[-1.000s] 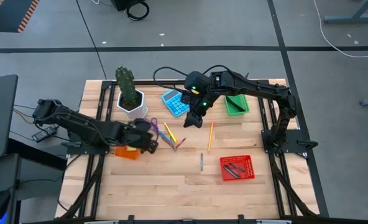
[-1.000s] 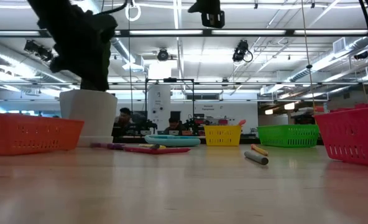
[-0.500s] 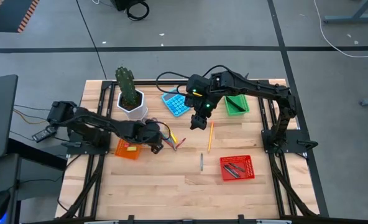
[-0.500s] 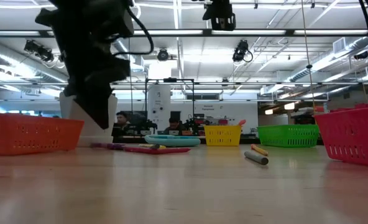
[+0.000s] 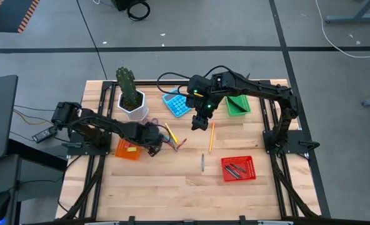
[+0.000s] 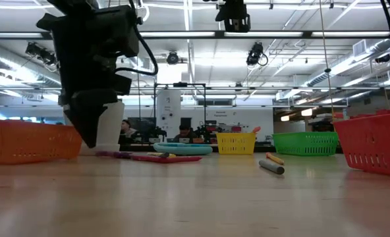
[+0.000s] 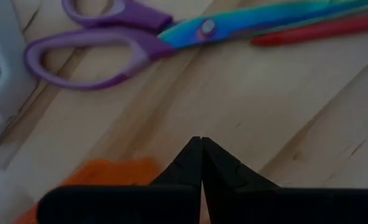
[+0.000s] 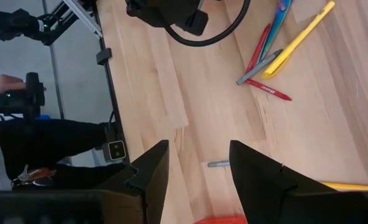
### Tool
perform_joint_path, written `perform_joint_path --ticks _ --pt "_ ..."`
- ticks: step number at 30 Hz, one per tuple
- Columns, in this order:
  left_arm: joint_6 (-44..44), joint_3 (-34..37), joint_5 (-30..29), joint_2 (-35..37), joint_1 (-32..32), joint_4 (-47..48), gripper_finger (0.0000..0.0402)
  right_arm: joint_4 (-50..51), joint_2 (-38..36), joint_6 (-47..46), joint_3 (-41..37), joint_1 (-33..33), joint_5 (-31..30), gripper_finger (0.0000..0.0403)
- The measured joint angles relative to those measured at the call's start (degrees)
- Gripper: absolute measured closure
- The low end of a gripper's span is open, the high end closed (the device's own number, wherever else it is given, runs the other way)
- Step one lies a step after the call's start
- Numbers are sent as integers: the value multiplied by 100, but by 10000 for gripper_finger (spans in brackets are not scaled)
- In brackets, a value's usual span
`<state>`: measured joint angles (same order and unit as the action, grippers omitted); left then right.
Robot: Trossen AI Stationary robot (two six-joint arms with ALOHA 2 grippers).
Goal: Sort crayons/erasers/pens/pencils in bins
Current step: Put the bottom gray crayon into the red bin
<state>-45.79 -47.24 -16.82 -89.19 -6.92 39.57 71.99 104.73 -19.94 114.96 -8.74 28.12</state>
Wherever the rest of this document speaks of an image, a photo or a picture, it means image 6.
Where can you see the black hanging camera rig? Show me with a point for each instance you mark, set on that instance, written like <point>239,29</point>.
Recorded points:
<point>40,52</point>

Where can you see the black hanging camera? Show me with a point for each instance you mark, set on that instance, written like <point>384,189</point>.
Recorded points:
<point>255,52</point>

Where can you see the black overhead light beam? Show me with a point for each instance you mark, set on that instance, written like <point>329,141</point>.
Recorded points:
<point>182,34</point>

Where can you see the black round ceiling camera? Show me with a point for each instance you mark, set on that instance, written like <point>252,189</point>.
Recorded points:
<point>172,58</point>

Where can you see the white pillar cabinet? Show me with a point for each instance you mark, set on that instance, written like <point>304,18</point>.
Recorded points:
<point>168,112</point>

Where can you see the orange plastic bin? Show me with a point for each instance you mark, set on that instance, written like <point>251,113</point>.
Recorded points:
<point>27,141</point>

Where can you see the green plastic bin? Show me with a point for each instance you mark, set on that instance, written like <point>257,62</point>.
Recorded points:
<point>305,143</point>

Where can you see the grey crayon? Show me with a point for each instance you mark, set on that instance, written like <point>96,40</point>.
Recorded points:
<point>271,167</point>

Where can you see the blue calculator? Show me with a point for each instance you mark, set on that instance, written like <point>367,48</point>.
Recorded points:
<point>182,149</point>

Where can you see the yellow crayon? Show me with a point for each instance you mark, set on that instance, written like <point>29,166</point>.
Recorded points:
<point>163,154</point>

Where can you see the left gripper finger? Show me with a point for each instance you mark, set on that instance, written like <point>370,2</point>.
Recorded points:
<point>88,121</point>

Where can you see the person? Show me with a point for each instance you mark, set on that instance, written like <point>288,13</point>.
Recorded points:
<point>183,133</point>
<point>128,130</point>

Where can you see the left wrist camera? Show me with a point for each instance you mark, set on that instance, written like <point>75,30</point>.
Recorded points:
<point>117,31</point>

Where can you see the red crayon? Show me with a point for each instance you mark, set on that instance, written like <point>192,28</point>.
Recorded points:
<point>188,159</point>

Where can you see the black background robot arm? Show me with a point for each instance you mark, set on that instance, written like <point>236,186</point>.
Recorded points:
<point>211,130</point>
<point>157,132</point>

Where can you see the black background frame stand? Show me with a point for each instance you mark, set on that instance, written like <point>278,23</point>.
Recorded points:
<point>180,84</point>

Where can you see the yellow plastic bin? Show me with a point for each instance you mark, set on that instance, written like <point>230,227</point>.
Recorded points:
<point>236,143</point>

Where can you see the red plastic bin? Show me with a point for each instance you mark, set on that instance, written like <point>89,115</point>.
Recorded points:
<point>376,145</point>

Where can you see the white plant pot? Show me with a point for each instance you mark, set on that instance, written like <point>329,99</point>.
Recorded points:
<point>112,128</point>

